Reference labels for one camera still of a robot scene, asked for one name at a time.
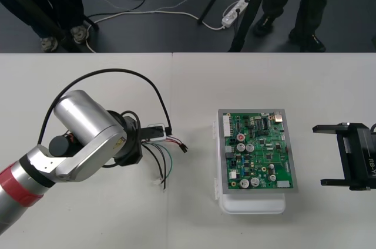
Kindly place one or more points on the white power strip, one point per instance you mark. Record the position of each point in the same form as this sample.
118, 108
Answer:
233, 14

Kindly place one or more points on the silver and black left arm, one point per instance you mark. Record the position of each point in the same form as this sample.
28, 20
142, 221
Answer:
82, 119

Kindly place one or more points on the milky plastic box with lid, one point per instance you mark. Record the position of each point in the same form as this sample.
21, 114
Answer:
252, 205

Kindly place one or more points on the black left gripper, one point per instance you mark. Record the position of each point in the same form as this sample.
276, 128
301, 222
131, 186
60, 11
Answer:
133, 149

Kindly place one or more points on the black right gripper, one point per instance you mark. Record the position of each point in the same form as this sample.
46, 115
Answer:
359, 161

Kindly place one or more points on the green circuit board grey frame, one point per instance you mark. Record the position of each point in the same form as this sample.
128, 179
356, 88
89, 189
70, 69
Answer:
264, 155

